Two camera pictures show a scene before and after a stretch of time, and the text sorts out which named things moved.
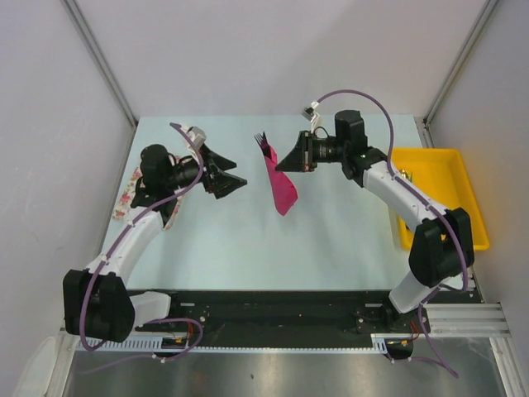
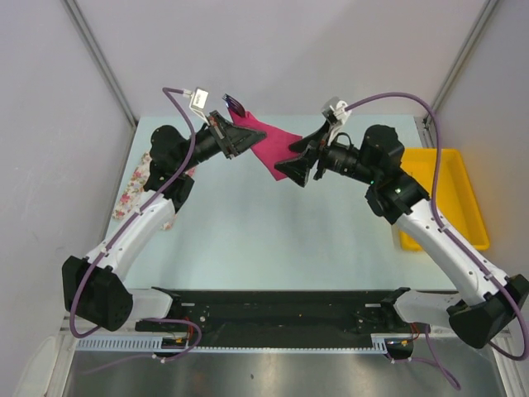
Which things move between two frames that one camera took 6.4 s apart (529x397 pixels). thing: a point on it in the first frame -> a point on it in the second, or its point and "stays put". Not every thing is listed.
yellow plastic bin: [440, 176] stays put
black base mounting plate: [278, 318] stays put
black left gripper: [222, 183] -> [235, 140]
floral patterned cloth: [123, 210] stays put
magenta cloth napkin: [285, 192] -> [274, 149]
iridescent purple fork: [264, 144] -> [233, 105]
